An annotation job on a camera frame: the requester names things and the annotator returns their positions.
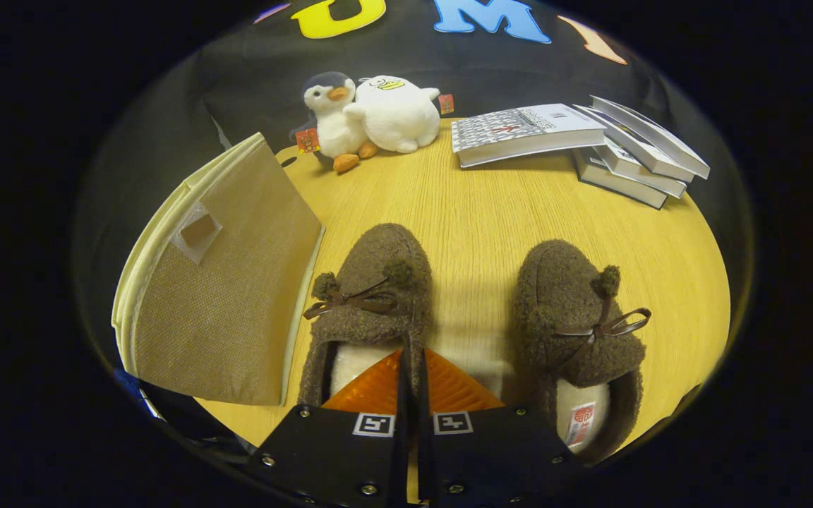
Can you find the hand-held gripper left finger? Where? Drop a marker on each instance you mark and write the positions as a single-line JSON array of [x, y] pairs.
[[404, 458]]

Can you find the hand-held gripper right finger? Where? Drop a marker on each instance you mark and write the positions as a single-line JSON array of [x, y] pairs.
[[424, 458]]

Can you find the brown fuzzy shoe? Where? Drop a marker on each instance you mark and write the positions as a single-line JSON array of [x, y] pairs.
[[555, 282], [378, 254]]

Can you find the beige fabric storage box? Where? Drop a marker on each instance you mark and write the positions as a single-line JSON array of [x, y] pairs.
[[223, 310]]

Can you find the dark grey book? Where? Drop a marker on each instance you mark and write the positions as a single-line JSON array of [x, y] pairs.
[[618, 185]]

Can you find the grey white penguin plush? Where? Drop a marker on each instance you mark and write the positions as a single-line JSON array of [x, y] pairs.
[[336, 127]]

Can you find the grey patterned cover book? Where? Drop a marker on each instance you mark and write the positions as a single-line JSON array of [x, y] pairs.
[[519, 130]]

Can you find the white duck plush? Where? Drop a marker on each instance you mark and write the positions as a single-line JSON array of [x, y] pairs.
[[396, 116]]

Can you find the plain white book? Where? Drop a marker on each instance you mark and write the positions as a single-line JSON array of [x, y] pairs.
[[650, 180]]

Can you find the white book with dark picture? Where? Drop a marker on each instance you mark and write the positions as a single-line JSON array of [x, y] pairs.
[[660, 141]]

